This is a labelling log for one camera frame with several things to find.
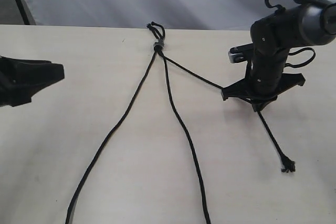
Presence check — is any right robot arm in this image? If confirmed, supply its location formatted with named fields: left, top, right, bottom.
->
left=222, top=0, right=335, bottom=112

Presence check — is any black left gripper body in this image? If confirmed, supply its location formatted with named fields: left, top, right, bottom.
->
left=1, top=56, right=34, bottom=107

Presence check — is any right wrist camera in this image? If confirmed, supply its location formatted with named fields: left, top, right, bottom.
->
left=228, top=44, right=254, bottom=63

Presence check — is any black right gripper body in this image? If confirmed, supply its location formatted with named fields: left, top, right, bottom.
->
left=249, top=49, right=289, bottom=95

